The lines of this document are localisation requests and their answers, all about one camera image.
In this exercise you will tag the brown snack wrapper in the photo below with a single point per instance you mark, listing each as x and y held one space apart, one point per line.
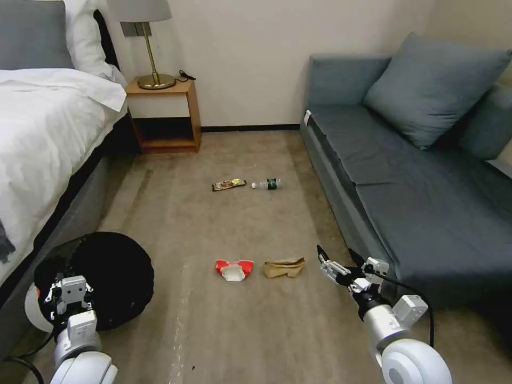
228 185

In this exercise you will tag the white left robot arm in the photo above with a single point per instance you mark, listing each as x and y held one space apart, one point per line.
82 360

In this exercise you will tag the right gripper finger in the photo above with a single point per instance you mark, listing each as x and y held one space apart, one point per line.
332 269
374 266

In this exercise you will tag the dark headboard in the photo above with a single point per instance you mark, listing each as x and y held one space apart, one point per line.
108 36

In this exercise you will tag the brass lamp white shade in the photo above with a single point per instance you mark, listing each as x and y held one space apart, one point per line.
156 82

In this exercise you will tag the white trash bin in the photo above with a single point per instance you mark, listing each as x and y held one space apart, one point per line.
35 312

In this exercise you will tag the grey bed cushion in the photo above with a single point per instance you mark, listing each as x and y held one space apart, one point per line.
32 34

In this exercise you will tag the red white paper carton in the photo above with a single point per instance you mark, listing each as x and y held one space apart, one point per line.
234 270

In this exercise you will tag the grey wall switch plate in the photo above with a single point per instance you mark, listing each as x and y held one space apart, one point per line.
136 29

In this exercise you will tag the wooden nightstand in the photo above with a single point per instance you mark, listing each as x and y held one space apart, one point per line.
176 100

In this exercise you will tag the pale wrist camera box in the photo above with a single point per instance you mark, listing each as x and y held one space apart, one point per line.
73 290
361 285

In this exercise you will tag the small blue grey cushion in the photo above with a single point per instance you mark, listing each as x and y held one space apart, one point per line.
488 128

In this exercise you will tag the white bed duvet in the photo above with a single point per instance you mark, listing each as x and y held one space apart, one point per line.
48 136

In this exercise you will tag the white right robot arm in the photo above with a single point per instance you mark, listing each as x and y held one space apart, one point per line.
412 360

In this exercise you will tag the white pillow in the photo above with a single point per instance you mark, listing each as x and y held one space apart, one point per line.
86 36

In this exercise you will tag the clear plastic bottle green label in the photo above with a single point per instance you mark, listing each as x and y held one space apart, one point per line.
272 184

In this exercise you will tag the grey bed frame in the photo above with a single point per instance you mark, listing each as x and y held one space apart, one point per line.
76 200

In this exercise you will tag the blue grey sofa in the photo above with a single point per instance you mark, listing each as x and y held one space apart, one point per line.
400 192

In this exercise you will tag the white sofa tag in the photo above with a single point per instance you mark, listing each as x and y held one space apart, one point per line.
308 118

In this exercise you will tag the large blue grey cushion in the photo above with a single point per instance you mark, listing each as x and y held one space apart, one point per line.
432 88

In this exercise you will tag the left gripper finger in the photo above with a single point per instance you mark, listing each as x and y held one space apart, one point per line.
54 298
89 295

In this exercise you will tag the crumpled brown paper bag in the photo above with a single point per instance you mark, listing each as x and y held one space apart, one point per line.
282 268

